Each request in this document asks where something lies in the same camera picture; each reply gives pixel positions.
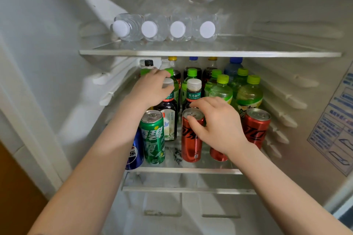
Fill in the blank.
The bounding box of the person's right hand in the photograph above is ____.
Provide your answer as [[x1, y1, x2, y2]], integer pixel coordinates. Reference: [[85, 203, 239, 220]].
[[186, 96, 249, 158]]

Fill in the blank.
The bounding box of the person's left hand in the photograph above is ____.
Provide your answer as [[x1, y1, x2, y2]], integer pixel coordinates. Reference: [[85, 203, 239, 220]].
[[128, 69, 176, 111]]

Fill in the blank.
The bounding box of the iced tea bottle black cap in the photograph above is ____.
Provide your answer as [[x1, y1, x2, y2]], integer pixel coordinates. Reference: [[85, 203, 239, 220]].
[[140, 59, 158, 70]]

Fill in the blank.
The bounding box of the cola bottle yellow cap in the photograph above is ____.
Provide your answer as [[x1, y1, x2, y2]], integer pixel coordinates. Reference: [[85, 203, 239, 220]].
[[202, 57, 218, 84], [168, 56, 182, 84]]

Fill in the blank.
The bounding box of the green Sprite can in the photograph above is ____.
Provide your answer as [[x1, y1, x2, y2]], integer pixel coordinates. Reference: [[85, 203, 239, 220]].
[[139, 110, 166, 165]]

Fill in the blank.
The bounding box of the cola bottle blue cap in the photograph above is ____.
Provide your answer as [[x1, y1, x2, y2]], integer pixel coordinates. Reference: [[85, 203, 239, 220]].
[[183, 57, 203, 80]]

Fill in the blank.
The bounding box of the clear water bottle white cap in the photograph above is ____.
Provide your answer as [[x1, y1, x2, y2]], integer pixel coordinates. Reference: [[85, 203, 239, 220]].
[[141, 14, 169, 42], [168, 14, 193, 42], [192, 14, 218, 42], [111, 13, 144, 42]]

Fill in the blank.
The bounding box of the blue sports drink bottle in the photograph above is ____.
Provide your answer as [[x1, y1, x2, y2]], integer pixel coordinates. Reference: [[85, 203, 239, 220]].
[[223, 57, 244, 77]]

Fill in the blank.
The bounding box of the blue Pepsi can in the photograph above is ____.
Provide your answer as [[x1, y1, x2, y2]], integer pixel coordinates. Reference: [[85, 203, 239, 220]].
[[125, 127, 145, 171]]

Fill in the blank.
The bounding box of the white refrigerator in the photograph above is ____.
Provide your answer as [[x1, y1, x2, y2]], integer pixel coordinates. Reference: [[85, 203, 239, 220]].
[[0, 0, 353, 235]]

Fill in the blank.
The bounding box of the person's right forearm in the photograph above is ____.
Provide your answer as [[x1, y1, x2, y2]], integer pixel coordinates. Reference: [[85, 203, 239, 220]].
[[229, 141, 353, 235]]

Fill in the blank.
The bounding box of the person's left forearm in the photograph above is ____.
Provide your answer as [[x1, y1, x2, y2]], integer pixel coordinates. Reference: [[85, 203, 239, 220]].
[[27, 97, 149, 235]]

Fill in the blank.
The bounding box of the glass fridge shelf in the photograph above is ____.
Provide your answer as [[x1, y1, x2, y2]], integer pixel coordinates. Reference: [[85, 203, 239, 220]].
[[79, 35, 342, 58], [121, 122, 272, 175]]

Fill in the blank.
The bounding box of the printed clear plastic bag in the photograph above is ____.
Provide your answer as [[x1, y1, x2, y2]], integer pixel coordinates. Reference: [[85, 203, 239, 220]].
[[172, 147, 184, 166]]

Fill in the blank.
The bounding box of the glass crisper cover shelf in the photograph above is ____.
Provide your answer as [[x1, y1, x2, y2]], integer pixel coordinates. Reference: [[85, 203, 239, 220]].
[[121, 173, 257, 195]]

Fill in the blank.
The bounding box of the blue instruction sticker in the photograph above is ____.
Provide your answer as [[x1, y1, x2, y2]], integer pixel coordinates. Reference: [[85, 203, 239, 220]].
[[307, 62, 353, 177]]

